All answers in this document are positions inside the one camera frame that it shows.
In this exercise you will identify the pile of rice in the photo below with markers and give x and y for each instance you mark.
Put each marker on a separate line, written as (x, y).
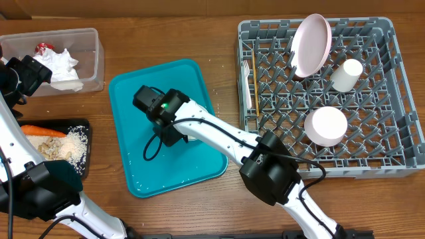
(76, 141)

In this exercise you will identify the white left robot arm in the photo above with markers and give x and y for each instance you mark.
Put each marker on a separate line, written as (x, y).
(33, 187)

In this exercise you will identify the red snack wrapper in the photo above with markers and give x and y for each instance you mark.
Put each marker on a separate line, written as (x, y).
(41, 48)

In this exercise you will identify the clear plastic bin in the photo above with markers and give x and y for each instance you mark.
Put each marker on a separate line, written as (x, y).
(83, 45)

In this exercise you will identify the orange carrot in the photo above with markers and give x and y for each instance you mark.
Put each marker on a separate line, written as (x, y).
(40, 131)

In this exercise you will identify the white napkin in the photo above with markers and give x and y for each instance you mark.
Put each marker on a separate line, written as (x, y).
(64, 76)

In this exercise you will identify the wooden chopstick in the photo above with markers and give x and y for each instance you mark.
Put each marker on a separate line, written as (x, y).
(255, 84)

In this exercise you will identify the black food waste tray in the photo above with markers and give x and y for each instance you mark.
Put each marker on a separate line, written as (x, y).
(61, 125)

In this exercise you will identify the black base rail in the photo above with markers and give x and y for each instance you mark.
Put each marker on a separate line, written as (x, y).
(293, 234)

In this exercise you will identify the pile of peanuts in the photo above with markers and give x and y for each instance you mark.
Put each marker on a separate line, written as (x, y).
(53, 149)

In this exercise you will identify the teal plastic tray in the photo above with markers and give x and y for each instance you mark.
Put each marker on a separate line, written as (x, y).
(150, 169)

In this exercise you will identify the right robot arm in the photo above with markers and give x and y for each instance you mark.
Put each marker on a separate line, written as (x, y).
(267, 168)

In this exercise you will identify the grey dishwasher rack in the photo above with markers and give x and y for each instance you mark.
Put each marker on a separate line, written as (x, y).
(384, 137)

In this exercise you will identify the pink bowl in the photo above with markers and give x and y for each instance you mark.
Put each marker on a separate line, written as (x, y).
(326, 126)

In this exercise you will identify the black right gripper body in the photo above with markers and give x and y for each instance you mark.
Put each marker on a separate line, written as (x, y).
(169, 135)

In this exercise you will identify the white plastic fork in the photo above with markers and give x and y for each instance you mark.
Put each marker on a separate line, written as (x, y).
(246, 75)

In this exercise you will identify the white plastic cup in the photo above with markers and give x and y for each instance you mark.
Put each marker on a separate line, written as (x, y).
(346, 76)

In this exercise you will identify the large pink plate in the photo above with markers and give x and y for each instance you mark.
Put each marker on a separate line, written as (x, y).
(311, 45)

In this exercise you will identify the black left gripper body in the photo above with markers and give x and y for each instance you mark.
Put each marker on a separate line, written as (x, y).
(17, 79)

